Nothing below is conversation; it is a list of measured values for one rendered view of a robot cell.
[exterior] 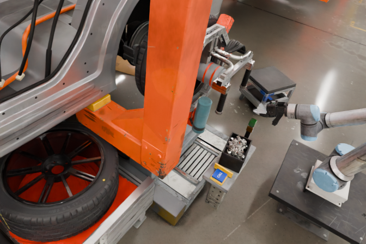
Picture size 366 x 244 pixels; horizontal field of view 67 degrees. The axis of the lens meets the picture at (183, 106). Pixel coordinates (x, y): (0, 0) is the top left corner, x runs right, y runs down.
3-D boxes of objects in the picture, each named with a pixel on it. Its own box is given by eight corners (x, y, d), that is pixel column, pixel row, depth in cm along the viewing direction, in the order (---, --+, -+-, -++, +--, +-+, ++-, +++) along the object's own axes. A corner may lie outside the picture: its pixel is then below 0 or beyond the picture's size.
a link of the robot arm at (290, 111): (298, 114, 167) (294, 122, 161) (289, 113, 170) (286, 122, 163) (297, 101, 163) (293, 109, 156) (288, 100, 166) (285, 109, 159)
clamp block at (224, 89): (215, 84, 157) (217, 76, 153) (229, 91, 153) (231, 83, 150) (211, 87, 153) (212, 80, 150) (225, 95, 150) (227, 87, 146)
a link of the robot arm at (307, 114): (318, 125, 154) (318, 109, 150) (294, 123, 161) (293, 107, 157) (320, 117, 161) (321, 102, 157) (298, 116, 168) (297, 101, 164)
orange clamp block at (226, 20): (217, 29, 176) (224, 16, 175) (228, 34, 173) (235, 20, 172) (214, 26, 170) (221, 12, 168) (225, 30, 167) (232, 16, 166)
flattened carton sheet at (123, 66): (115, 54, 331) (115, 52, 329) (158, 66, 324) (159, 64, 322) (102, 66, 308) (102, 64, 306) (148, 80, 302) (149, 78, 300)
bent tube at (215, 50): (224, 43, 179) (229, 28, 172) (251, 55, 172) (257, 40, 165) (211, 53, 167) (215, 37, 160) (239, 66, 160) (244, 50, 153)
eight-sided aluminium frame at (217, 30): (211, 84, 212) (227, 16, 177) (218, 87, 210) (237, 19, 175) (168, 120, 176) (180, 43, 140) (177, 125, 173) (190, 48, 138)
